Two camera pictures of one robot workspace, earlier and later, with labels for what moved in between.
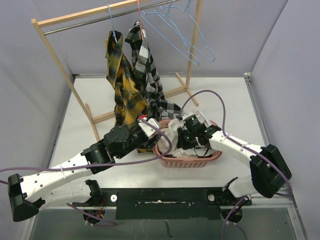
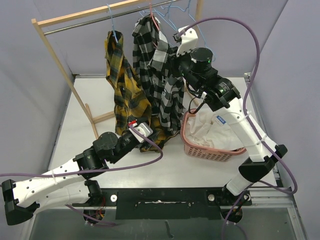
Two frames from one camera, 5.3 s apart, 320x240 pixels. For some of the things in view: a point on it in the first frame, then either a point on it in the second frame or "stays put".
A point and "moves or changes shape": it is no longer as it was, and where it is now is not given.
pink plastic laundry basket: x=169 y=160 -> x=202 y=152
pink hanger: x=139 y=15 -> x=151 y=15
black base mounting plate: x=170 y=203 stays put
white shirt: x=172 y=129 moves or changes shape
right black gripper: x=183 y=145 -> x=173 y=60
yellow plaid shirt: x=130 y=105 stays put
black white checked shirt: x=158 y=108 moves or changes shape
